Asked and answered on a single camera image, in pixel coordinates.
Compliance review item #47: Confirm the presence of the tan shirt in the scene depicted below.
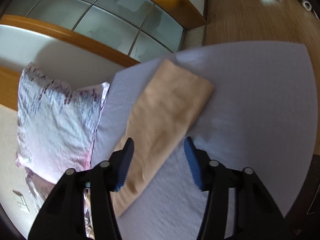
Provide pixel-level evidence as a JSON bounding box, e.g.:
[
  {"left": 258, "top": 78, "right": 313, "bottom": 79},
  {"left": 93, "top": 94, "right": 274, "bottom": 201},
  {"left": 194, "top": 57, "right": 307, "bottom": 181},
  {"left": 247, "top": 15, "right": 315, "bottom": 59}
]
[{"left": 111, "top": 59, "right": 214, "bottom": 217}]

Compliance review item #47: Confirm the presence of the white tree print pillow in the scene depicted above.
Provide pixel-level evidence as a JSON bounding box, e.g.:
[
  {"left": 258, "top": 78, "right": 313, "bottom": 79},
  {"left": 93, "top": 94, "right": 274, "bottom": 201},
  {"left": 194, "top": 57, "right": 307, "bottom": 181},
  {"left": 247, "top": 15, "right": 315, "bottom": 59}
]
[{"left": 15, "top": 62, "right": 111, "bottom": 239}]

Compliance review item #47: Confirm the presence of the lavender bed sheet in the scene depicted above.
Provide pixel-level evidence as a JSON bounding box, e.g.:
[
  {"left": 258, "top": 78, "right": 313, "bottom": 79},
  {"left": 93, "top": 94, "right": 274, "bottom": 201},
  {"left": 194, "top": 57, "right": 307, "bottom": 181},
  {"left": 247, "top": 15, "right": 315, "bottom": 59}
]
[{"left": 90, "top": 41, "right": 318, "bottom": 240}]

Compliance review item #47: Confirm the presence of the frosted glass sliding door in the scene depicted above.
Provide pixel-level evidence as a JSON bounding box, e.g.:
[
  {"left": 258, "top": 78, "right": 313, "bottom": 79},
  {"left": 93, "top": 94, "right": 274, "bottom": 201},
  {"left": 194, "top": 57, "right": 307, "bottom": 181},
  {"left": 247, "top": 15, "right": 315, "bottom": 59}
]
[{"left": 5, "top": 0, "right": 184, "bottom": 62}]

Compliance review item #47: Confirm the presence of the white wall socket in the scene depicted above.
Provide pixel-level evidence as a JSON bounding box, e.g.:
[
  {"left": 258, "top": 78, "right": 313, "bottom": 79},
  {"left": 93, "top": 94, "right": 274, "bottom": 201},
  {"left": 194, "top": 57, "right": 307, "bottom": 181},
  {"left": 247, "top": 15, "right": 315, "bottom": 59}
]
[{"left": 12, "top": 190, "right": 30, "bottom": 213}]

